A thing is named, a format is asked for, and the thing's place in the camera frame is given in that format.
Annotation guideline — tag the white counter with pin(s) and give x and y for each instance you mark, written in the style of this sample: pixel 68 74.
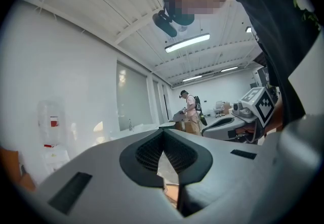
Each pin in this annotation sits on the white counter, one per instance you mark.
pixel 136 132

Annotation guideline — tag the clear water bottle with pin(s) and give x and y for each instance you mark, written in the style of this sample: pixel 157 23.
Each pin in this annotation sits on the clear water bottle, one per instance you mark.
pixel 50 122

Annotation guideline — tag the white office chair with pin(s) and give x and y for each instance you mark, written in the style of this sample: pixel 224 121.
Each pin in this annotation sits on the white office chair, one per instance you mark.
pixel 219 109

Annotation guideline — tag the orange chair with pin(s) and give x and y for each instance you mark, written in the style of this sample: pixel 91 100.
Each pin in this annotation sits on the orange chair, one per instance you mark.
pixel 15 167

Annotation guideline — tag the frosted glass window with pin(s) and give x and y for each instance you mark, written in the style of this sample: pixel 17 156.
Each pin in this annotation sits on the frosted glass window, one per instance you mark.
pixel 134 96

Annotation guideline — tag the person's right forearm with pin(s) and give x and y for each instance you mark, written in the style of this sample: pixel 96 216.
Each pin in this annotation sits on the person's right forearm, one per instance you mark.
pixel 276 119

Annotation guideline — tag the square ceiling light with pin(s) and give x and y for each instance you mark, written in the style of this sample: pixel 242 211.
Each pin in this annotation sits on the square ceiling light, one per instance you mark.
pixel 248 29

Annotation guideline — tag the brown cardboard box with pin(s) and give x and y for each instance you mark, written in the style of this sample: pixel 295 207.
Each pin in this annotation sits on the brown cardboard box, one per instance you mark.
pixel 188 125
pixel 227 108

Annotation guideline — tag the chrome faucet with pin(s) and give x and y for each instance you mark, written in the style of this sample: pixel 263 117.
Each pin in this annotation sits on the chrome faucet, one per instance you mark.
pixel 130 125

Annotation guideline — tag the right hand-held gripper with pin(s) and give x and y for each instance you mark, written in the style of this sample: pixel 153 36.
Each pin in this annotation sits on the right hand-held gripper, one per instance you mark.
pixel 263 106

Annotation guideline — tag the person's black floral shirt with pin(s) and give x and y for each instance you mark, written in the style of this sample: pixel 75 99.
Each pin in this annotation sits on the person's black floral shirt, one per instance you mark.
pixel 273 28

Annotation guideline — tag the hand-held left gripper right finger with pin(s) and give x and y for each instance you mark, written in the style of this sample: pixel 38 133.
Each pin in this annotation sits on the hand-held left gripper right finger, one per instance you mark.
pixel 235 180

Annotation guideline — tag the black head-worn camera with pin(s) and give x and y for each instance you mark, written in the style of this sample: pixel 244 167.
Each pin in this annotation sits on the black head-worn camera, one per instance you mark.
pixel 167 24

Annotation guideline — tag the long ceiling light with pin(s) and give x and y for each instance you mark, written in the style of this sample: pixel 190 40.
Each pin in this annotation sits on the long ceiling light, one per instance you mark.
pixel 229 69
pixel 187 42
pixel 192 78

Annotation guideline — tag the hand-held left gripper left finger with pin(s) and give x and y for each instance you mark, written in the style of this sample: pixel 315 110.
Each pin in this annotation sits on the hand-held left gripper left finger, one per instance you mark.
pixel 106 192

